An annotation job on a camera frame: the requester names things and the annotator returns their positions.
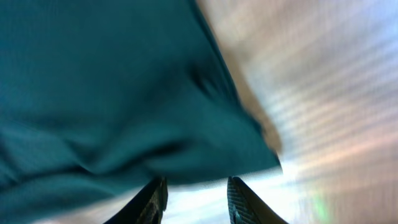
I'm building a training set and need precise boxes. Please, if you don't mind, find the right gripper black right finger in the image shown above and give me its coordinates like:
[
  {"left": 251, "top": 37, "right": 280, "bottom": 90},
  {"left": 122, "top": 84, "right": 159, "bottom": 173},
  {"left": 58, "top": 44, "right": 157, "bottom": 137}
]
[{"left": 227, "top": 177, "right": 287, "bottom": 224}]

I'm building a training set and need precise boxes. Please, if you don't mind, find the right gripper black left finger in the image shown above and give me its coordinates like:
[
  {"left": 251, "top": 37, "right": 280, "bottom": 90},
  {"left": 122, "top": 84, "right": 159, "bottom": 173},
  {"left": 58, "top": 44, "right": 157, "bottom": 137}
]
[{"left": 104, "top": 177, "right": 168, "bottom": 224}]

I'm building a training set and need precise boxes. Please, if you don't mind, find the black t-shirt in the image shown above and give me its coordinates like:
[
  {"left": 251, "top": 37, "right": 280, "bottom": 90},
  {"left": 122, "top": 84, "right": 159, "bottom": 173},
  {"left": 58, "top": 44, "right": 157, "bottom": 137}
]
[{"left": 1, "top": 0, "right": 280, "bottom": 223}]

